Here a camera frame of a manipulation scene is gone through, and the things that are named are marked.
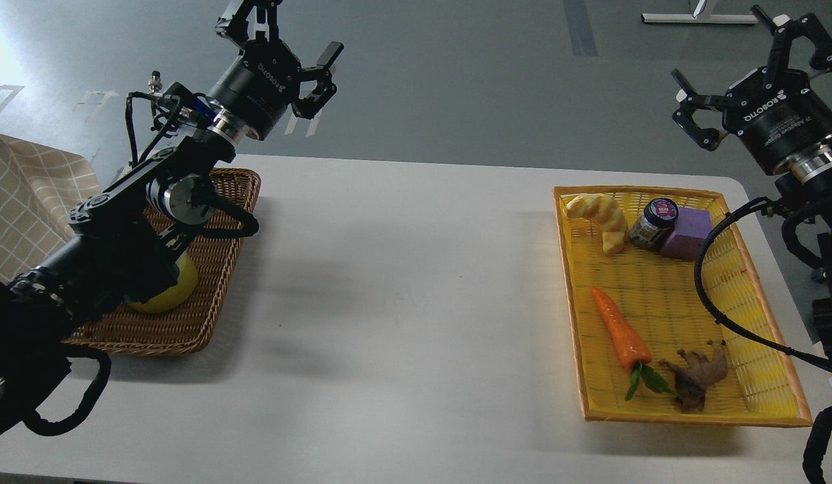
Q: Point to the yellow packing tape roll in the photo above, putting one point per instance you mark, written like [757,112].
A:
[187,281]

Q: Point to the beige checked cloth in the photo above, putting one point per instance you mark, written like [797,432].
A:
[39,186]

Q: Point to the small dark glass jar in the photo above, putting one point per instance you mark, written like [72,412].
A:
[657,219]

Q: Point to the yellow plastic tray basket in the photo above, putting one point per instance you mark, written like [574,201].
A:
[658,297]

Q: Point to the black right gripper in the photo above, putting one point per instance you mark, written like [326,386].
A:
[779,121]

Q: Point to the brown wicker basket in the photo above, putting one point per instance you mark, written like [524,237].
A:
[188,327]

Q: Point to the orange toy carrot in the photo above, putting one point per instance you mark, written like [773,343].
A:
[633,353]

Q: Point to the toy croissant bread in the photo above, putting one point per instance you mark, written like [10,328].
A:
[606,213]

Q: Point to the white metal stand base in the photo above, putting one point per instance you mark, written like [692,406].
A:
[701,13]

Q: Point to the purple foam block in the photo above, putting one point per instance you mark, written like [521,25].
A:
[688,235]

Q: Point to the brown toy animal figure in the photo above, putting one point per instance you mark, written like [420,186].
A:
[700,373]

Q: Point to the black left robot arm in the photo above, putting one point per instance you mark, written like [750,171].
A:
[127,239]

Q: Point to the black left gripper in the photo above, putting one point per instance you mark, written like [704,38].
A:
[265,78]

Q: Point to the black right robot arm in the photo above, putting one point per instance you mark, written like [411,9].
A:
[805,201]

